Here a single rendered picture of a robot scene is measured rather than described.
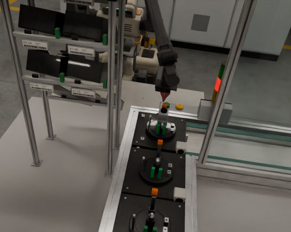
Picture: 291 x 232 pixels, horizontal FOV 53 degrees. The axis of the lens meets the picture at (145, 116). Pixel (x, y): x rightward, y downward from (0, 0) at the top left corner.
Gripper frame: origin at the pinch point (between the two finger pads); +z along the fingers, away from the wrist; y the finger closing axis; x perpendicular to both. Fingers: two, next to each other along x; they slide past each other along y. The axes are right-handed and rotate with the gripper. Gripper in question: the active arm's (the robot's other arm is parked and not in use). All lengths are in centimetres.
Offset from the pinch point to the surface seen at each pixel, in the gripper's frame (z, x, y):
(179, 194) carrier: 6, -49, 10
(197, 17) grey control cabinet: 59, 284, 38
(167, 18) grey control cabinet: 68, 286, -2
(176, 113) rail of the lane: 9.9, 3.2, 7.9
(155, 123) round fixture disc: 6.6, -10.4, -2.4
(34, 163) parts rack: 20, -35, -52
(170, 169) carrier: 6.3, -37.8, 5.9
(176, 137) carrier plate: 8.4, -16.1, 8.3
